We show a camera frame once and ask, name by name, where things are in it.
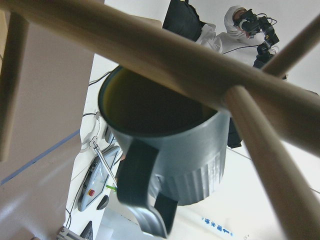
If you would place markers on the teal ribbed mug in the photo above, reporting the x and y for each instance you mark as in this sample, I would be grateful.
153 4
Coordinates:
174 147

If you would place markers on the wooden cup storage rack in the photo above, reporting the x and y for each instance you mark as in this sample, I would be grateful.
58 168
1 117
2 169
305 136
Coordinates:
265 108

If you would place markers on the teach pendant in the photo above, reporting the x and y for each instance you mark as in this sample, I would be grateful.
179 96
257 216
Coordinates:
96 178

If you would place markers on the person in white suit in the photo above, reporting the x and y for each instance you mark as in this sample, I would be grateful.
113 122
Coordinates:
234 42

